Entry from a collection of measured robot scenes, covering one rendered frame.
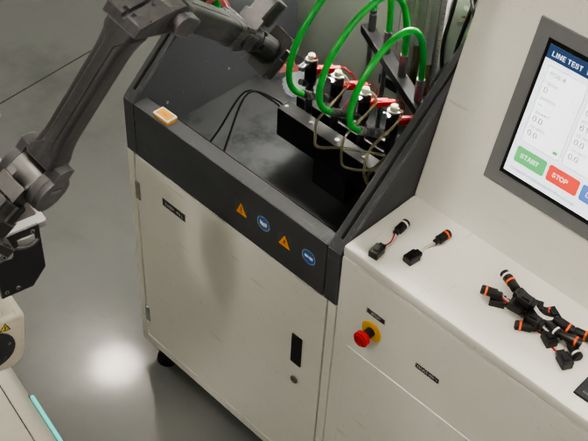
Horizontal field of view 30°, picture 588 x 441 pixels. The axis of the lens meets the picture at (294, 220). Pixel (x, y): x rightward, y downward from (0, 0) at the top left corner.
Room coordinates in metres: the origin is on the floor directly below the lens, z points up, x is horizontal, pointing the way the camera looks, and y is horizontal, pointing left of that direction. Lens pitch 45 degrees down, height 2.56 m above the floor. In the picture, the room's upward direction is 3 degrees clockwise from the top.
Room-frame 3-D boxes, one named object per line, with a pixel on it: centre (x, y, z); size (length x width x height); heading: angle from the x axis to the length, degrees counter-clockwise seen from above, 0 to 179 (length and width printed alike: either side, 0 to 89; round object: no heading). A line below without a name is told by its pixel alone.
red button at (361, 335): (1.45, -0.16, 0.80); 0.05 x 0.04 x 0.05; 48
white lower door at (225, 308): (1.77, 0.16, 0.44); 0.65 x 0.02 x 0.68; 48
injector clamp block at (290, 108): (1.88, -0.11, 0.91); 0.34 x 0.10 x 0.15; 48
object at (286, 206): (1.78, 0.14, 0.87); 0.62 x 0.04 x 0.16; 48
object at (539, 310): (1.35, -0.46, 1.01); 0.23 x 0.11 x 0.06; 48
